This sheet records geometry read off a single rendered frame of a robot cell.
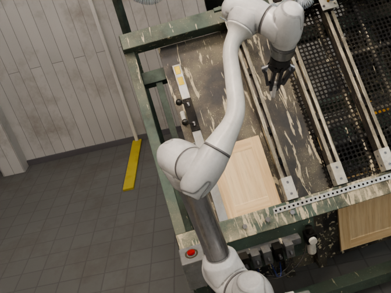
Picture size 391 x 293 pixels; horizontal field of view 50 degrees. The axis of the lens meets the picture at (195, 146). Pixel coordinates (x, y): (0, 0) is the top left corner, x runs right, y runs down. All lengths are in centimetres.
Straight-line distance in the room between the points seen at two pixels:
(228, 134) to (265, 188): 108
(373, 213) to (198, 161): 181
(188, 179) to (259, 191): 109
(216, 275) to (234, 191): 72
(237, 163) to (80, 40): 334
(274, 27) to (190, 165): 53
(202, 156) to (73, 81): 425
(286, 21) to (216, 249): 90
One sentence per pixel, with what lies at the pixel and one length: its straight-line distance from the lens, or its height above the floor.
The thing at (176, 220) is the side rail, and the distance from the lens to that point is 235.
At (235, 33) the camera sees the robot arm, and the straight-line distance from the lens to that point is 149.
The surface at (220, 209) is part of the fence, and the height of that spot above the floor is 95.
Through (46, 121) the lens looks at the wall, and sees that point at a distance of 581.
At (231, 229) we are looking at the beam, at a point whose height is 87.
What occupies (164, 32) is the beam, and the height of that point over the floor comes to 183.
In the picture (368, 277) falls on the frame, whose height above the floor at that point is 18.
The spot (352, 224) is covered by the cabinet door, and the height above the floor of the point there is 44.
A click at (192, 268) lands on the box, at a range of 216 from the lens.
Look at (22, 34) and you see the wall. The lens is 550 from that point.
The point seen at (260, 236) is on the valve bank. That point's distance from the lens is 240.
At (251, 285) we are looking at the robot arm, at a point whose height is 113.
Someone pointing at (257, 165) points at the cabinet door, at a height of 108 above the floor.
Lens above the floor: 236
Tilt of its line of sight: 27 degrees down
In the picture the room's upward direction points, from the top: 15 degrees counter-clockwise
